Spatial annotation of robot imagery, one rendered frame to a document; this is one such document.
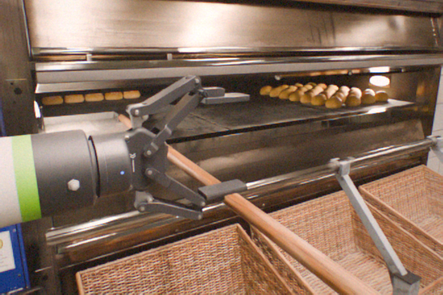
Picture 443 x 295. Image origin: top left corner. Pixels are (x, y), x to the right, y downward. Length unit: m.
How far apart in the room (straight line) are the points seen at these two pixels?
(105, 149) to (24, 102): 0.58
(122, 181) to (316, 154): 1.15
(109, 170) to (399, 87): 1.91
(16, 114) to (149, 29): 0.40
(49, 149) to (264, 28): 0.93
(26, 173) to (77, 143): 0.06
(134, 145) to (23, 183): 0.12
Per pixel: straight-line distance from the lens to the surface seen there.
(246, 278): 1.32
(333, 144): 1.55
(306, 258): 0.50
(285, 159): 1.36
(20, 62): 0.95
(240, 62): 0.97
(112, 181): 0.40
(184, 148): 1.09
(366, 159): 1.05
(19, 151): 0.39
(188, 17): 1.06
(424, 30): 1.95
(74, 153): 0.39
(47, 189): 0.38
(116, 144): 0.40
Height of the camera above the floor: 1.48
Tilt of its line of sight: 14 degrees down
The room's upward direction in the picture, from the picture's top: straight up
